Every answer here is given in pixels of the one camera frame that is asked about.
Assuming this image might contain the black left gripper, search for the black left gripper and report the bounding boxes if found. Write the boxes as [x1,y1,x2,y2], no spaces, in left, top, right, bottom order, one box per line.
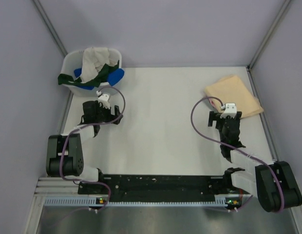
[94,100,122,124]

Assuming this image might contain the cream yellow t shirt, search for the cream yellow t shirt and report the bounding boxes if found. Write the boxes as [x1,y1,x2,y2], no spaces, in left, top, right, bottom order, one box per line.
[204,75,264,118]

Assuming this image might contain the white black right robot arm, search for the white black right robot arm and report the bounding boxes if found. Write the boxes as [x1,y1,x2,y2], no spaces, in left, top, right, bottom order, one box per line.
[208,111,302,212]

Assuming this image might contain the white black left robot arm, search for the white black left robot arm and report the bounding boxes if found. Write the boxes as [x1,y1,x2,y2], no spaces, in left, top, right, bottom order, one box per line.
[46,101,122,194]

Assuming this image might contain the folded pink t shirt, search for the folded pink t shirt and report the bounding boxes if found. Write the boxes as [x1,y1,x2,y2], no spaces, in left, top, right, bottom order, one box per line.
[208,98,222,109]

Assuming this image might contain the dark green t shirt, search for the dark green t shirt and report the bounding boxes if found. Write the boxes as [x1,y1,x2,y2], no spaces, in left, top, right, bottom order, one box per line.
[57,63,125,90]

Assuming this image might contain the blue t shirt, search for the blue t shirt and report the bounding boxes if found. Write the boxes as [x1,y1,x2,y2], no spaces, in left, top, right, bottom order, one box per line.
[74,66,125,90]

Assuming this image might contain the white crumpled t shirt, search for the white crumpled t shirt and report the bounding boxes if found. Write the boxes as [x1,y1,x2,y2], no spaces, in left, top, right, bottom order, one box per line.
[80,47,119,83]

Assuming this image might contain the white laundry basket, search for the white laundry basket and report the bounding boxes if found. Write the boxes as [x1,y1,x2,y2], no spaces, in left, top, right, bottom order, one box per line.
[60,48,122,98]

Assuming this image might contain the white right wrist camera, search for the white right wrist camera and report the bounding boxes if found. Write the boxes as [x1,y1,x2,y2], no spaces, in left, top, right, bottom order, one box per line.
[220,103,237,119]

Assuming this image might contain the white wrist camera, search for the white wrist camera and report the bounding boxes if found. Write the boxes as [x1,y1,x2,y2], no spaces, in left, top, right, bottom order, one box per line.
[96,91,111,109]
[220,103,237,119]

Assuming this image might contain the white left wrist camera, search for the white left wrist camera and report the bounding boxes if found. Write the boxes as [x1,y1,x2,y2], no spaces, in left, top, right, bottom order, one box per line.
[96,91,111,109]

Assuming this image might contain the right aluminium table edge rail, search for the right aluminium table edge rail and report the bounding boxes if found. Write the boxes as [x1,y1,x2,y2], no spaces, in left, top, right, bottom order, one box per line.
[246,66,281,161]

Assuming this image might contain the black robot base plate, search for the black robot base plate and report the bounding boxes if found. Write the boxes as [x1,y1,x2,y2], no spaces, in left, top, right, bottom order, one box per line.
[77,173,253,202]

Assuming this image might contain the white slotted cable duct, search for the white slotted cable duct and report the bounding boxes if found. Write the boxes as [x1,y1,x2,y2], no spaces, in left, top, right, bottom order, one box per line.
[44,196,241,208]

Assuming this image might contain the left aluminium corner post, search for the left aluminium corner post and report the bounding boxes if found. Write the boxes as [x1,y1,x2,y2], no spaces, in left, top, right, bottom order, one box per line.
[31,0,68,57]

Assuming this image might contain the aluminium corner post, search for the aluminium corner post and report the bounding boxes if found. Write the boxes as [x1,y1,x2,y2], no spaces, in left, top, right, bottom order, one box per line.
[247,0,294,71]
[31,0,68,57]

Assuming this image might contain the right aluminium corner post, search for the right aluminium corner post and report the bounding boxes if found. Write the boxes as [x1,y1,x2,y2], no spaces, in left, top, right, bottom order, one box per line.
[247,0,294,71]

